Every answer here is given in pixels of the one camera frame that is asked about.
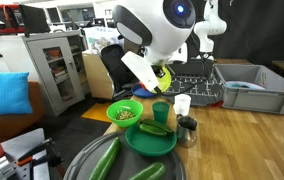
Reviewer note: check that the green pepper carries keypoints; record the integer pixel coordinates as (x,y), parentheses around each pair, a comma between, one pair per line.
(152,130)
(163,126)

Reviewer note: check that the grey plastic crate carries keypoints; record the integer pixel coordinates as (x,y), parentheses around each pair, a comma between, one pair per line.
(255,100)

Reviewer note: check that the translucent plastic storage bin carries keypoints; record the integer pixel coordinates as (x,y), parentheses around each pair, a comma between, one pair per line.
(95,40)

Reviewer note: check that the white robot arm blue light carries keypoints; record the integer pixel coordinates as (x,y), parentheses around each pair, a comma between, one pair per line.
(155,33)

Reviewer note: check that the grey dish rack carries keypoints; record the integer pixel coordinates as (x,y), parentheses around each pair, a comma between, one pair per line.
(188,70)

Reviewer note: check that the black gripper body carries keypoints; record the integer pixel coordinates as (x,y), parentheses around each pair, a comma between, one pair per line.
(158,70)

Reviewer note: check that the grey metal stand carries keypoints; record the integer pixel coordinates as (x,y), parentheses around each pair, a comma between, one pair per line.
(15,141)

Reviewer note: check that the blue pillow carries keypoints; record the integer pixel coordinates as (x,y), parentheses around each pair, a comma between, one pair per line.
(5,96)

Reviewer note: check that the dark grey round tray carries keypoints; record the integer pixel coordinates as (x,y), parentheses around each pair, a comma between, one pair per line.
(128,163)

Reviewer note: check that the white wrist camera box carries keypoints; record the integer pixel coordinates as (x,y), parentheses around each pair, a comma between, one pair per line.
(140,70)

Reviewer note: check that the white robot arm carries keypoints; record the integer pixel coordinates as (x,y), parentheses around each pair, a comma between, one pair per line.
(213,28)

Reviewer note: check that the pale green seeds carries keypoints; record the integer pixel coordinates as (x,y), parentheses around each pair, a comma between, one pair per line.
(125,115)

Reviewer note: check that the black clamp tool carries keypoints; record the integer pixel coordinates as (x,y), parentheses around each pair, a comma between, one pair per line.
(45,156)

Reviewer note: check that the yellow plastic bowl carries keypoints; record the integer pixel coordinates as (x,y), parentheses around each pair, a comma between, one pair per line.
(168,81)

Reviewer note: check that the orange sofa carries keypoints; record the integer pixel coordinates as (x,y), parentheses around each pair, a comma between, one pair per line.
(12,126)

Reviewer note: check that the short green cucumber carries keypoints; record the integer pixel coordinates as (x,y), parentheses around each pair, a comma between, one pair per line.
(150,171)

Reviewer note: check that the beige wooden cabinet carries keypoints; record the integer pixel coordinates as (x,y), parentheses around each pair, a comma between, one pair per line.
(97,80)

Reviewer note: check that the pale blue plate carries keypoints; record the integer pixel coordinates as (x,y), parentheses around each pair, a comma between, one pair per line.
(245,85)

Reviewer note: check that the black office chair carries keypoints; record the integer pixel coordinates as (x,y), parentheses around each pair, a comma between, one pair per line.
(115,66)

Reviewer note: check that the long green cucumber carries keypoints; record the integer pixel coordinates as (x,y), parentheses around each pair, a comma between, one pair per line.
(105,160)

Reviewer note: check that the red tape strip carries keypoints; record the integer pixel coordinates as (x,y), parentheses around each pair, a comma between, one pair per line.
(217,104)

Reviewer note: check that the white plastic cup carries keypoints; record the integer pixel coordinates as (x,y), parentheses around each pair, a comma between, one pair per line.
(182,105)

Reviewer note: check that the teal green plate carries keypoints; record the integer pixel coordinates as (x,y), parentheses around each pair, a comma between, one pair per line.
(148,145)

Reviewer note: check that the grey glass door cabinet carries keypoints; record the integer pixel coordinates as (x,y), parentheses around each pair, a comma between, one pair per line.
(35,45)

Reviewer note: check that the orange floor mat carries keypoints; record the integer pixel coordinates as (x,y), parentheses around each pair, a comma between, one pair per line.
(97,113)

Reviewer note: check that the dark green plastic cup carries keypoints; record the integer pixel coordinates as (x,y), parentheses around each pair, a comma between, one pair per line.
(161,115)

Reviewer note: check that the blue plastic plate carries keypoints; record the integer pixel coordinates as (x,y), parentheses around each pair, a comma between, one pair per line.
(138,92)

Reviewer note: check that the black monitor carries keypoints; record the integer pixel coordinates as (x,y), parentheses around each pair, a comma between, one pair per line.
(33,18)

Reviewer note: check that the bright green plastic bowl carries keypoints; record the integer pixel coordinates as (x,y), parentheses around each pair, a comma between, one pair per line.
(125,123)

